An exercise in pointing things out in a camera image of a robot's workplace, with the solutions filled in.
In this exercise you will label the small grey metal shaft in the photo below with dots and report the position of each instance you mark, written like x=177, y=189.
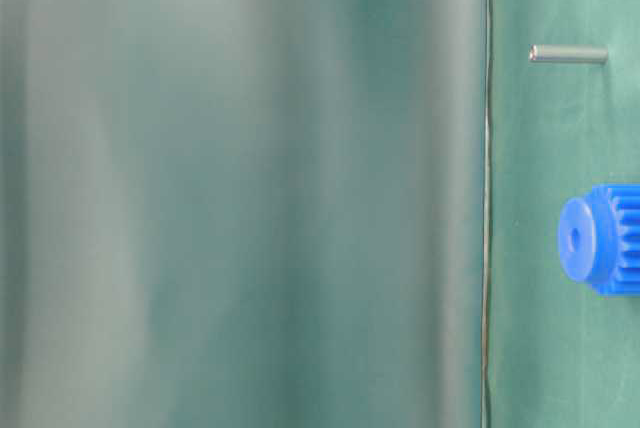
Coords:
x=580, y=54

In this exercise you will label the small blue plastic gear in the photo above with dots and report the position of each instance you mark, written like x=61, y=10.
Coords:
x=598, y=239

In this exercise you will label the green table cloth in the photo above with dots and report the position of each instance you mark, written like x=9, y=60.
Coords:
x=310, y=213

